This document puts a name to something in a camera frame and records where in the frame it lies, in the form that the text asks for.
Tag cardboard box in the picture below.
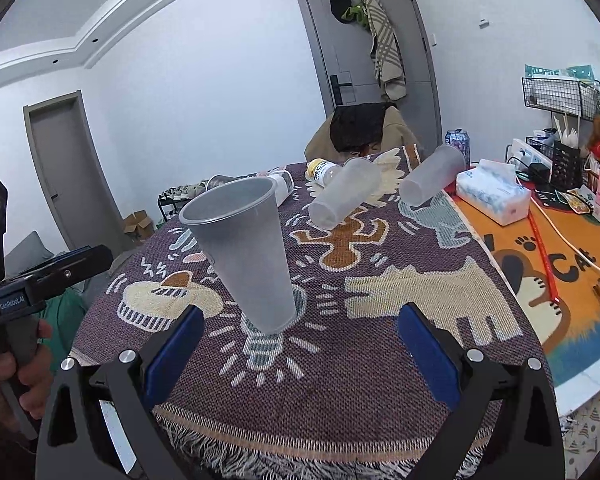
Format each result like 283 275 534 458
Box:
122 209 156 247

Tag yellow-capped plastic bottle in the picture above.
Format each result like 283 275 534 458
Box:
305 158 342 189

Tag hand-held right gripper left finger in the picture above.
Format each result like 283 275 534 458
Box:
35 304 205 480

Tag clear bottle with white label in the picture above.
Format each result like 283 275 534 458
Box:
269 170 296 207

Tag green cloth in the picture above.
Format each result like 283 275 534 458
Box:
37 289 87 362

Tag drink can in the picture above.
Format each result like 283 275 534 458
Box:
444 128 471 169

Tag grey door with lock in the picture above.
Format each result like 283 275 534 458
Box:
290 0 444 150

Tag translucent plastic cup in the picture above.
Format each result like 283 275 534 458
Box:
398 143 467 207
205 174 242 194
179 176 299 335
308 157 383 230

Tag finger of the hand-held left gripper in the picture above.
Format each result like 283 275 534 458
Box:
10 244 115 307

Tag patterned white tablecloth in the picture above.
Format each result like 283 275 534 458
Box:
554 384 600 480

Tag wall wire basket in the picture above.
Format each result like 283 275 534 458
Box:
521 75 600 122

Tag shoe rack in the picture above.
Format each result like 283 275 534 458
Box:
157 179 217 223

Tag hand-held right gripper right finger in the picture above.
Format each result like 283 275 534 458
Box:
398 302 566 480

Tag white cable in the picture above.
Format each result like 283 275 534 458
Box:
529 195 600 283

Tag black hat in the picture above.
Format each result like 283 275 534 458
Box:
329 0 354 24

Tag black desk wire basket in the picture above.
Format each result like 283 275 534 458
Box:
552 139 589 192

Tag grey sofa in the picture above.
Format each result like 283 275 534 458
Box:
3 231 112 306

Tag tissue pack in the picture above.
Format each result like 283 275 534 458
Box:
455 158 532 226

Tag plain grey door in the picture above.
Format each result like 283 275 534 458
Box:
23 90 127 257

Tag printed woven blanket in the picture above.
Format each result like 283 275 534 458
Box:
70 145 547 480

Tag plaid scarf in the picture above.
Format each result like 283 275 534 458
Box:
358 0 407 102

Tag person's left hand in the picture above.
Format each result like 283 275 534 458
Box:
0 320 55 432

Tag white power strip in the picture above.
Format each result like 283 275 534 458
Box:
509 138 554 172

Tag orange cat mat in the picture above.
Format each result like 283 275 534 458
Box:
444 180 600 392

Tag white plastic forks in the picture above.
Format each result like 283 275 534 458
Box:
554 114 580 150

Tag red ribbon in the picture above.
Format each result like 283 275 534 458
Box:
526 204 562 307

